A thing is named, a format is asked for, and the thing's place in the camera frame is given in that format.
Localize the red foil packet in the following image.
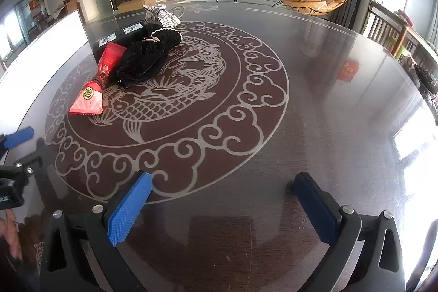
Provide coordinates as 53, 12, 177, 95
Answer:
68, 42, 124, 116

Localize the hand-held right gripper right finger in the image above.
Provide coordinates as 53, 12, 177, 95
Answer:
293, 172, 406, 292

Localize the brown cardboard box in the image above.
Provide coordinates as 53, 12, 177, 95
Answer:
117, 0, 156, 14

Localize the black cardboard box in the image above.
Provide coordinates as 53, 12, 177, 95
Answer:
92, 20, 154, 62

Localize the silver rhinestone hair clip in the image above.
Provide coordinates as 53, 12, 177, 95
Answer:
142, 4, 183, 27

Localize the dark patterned glass desktop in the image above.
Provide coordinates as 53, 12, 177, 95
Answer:
0, 0, 438, 292

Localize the cluttered wooden side table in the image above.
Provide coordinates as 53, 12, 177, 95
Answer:
404, 22, 438, 97

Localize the black velvet pouch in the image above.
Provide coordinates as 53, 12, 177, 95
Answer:
115, 23, 183, 89

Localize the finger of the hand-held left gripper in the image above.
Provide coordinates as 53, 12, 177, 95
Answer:
14, 155, 43, 176
0, 127, 35, 152

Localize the wooden slat chair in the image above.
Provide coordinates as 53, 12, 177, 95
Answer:
366, 1, 411, 50

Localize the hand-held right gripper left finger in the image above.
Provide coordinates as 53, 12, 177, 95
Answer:
39, 170, 153, 292

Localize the person's left hand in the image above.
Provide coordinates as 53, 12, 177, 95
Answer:
0, 210, 24, 261

